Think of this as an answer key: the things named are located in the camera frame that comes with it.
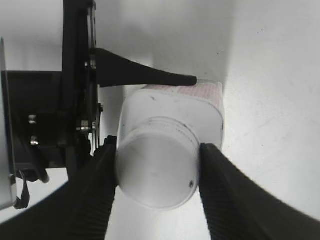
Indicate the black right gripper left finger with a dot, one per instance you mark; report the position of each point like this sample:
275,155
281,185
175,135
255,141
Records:
79,210

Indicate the white yili yogurt bottle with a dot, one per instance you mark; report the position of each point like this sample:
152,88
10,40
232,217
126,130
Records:
199,107

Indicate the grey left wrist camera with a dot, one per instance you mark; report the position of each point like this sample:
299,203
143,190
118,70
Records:
8,186

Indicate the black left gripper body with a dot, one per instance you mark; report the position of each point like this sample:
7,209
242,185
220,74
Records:
55,115

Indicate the white plastic bottle cap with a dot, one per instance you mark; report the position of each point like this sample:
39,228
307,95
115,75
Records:
157,163

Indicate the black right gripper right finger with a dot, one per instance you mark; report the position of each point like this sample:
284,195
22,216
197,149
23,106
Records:
236,208

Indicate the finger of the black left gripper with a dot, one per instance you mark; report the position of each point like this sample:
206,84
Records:
110,142
112,70

